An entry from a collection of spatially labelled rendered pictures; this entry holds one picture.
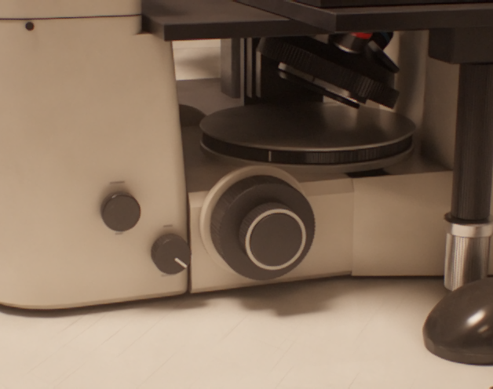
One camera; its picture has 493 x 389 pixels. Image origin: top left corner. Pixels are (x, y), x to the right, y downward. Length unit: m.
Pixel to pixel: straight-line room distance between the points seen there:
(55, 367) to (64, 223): 0.09
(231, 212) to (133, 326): 0.09
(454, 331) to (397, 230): 0.12
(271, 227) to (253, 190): 0.03
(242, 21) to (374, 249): 0.19
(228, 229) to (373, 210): 0.11
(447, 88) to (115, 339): 0.28
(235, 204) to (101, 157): 0.09
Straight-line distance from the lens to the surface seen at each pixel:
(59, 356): 0.60
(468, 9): 0.57
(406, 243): 0.69
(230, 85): 1.27
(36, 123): 0.61
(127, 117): 0.62
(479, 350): 0.59
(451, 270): 0.66
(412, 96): 0.80
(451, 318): 0.60
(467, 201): 0.64
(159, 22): 0.59
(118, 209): 0.62
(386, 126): 0.76
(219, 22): 0.59
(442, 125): 0.72
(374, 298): 0.68
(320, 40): 0.72
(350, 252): 0.69
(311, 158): 0.69
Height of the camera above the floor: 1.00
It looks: 16 degrees down
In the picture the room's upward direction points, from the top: straight up
